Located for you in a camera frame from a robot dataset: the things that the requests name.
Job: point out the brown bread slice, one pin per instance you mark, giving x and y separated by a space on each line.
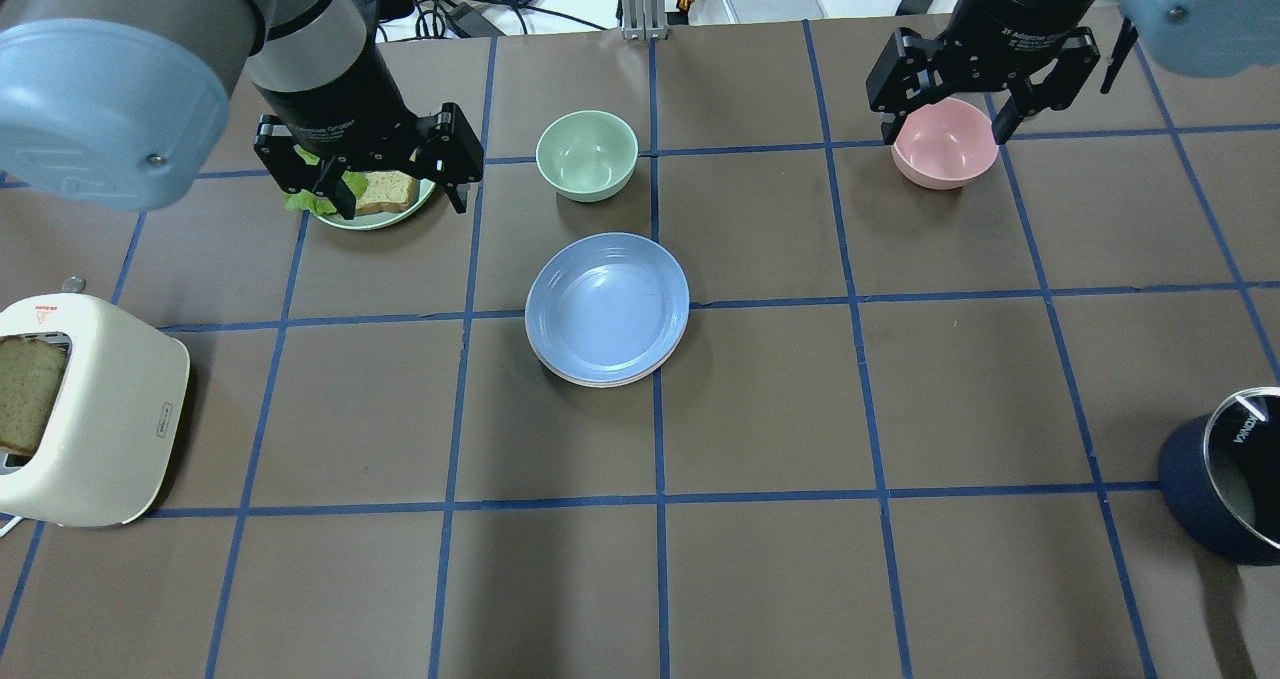
385 191

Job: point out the glass saucepan lid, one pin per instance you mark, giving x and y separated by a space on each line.
1241 449

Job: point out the white toaster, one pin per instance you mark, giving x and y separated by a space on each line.
109 433

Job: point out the pink bowl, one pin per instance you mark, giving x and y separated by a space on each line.
945 146

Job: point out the dark blue saucepan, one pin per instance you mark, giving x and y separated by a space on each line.
1185 485

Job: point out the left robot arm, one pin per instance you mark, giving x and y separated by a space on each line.
121 102

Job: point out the toasted bread slice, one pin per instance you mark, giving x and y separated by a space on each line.
31 372

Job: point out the blue plate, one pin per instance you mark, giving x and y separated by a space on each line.
608 299

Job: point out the mint green plate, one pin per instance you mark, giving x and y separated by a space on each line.
380 220

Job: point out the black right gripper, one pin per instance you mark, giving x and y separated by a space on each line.
1003 27

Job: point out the green lettuce leaf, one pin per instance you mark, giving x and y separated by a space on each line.
305 200

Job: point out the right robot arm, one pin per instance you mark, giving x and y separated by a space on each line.
1198 38

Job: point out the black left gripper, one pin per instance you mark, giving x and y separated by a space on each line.
340 99

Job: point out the mint green bowl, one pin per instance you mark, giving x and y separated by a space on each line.
587 155

